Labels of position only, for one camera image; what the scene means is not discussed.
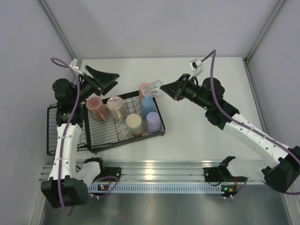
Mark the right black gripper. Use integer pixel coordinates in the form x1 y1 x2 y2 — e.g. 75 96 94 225
160 74 211 111

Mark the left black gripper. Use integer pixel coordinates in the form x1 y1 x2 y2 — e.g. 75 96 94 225
72 65 119 105

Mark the clear glass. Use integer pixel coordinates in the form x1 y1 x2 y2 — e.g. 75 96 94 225
142 80 164 98

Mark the pale pink iridescent mug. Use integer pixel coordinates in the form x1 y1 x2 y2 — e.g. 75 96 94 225
106 96 127 122

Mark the pink ghost pattern mug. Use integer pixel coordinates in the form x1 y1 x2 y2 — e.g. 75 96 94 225
86 96 108 122

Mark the blue plastic tumbler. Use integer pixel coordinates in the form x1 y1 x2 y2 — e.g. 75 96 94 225
141 97 155 120

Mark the salmon pink plastic tumbler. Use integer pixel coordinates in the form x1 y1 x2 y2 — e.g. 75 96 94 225
139 82 148 102

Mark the purple plastic tumbler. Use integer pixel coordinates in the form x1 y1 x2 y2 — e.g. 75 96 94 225
146 112 162 133

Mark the cream seashell mug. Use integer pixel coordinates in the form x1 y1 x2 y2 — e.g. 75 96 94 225
120 114 145 141

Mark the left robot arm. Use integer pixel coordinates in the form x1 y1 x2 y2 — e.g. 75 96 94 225
41 66 119 208

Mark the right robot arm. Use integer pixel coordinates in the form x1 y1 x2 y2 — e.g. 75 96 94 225
160 74 300 193

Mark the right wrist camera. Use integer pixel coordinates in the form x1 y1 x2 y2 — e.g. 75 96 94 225
189 59 204 78

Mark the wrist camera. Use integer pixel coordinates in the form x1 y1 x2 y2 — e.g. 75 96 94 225
189 59 204 78
70 59 83 75

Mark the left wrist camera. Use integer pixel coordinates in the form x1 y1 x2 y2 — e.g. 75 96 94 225
70 59 83 75

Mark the black wire dish rack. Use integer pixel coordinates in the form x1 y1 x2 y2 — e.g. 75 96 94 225
46 104 165 156

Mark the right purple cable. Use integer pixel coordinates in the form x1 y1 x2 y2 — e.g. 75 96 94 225
200 49 300 195

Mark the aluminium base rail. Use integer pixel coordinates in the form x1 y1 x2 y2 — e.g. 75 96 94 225
39 160 293 183

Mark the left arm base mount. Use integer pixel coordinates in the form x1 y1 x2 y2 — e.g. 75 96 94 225
83 157 121 181

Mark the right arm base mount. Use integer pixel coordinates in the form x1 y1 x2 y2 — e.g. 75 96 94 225
203 156 235 186

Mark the perforated cable tray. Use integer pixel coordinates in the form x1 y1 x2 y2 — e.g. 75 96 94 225
88 183 225 194

